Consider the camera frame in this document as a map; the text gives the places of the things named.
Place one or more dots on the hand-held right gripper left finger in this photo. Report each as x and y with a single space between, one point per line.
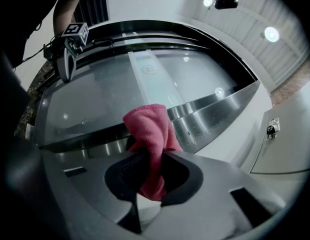
95 184

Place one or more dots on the glass door with frosted band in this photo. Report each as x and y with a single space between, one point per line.
100 96

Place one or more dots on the black staircase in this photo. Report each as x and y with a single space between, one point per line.
95 6

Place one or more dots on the red cleaning cloth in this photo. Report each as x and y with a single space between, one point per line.
150 129

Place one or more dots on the person's left forearm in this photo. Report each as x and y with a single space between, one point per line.
63 14

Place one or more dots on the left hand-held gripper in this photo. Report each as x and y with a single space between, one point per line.
75 32

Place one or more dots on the black head-mounted camera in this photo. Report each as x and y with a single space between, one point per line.
226 2

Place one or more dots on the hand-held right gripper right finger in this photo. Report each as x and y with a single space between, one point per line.
220 184

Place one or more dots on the round ceiling lamp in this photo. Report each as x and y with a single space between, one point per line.
208 1
271 34

